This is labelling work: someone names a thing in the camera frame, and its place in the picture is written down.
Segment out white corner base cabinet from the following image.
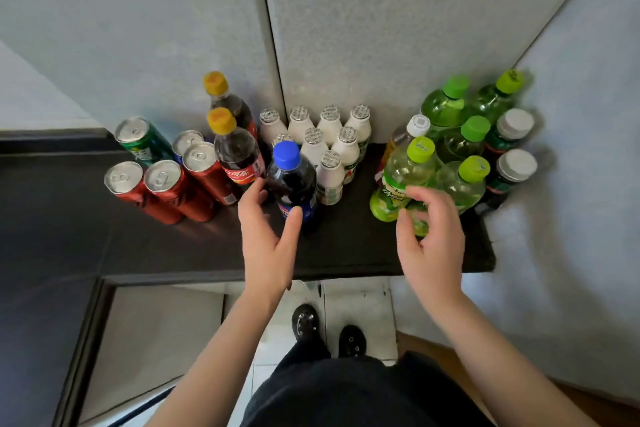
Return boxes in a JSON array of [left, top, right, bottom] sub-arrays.
[[77, 285, 227, 425]]

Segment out person's left hand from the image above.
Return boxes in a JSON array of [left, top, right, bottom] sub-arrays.
[[237, 178, 305, 298]]

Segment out person's black right shoe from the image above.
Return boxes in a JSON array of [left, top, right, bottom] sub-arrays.
[[338, 324, 367, 358]]

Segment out person's black left shoe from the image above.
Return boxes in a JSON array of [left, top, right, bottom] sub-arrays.
[[291, 304, 321, 345]]

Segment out cola bottle yellow cap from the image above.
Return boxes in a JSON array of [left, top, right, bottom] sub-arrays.
[[203, 71, 259, 140], [206, 107, 267, 187]]

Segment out person's black trousers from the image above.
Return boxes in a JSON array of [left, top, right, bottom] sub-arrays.
[[277, 336, 373, 372]]

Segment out green tea bottle lime cap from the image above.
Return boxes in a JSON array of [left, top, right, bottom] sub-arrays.
[[407, 155, 492, 238], [469, 69, 526, 122], [369, 136, 441, 224]]

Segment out orange wooden door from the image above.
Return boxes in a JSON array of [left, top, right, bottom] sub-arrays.
[[395, 330, 640, 427]]

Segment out person's right forearm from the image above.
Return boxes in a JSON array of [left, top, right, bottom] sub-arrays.
[[427, 291, 601, 427]]

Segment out cluster of small white bottles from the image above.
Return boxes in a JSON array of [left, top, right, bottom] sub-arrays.
[[258, 103, 373, 206]]

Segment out person's right hand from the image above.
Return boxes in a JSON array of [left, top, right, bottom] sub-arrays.
[[395, 185, 467, 316]]

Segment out person's black shoe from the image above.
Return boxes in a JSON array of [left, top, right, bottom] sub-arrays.
[[291, 304, 321, 345], [338, 324, 367, 358]]

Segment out tall grey cabinet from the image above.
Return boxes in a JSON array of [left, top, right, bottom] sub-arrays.
[[0, 0, 613, 145]]

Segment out cola bottle blue cap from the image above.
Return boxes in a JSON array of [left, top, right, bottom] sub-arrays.
[[265, 141, 319, 222]]

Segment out person's left forearm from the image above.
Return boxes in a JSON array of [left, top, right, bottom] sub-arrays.
[[145, 291, 286, 427]]

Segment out green Sprite can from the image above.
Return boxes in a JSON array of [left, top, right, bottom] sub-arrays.
[[113, 116, 176, 167]]

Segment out orange energy drink bottle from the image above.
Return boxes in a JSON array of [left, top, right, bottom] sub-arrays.
[[375, 114, 432, 177]]

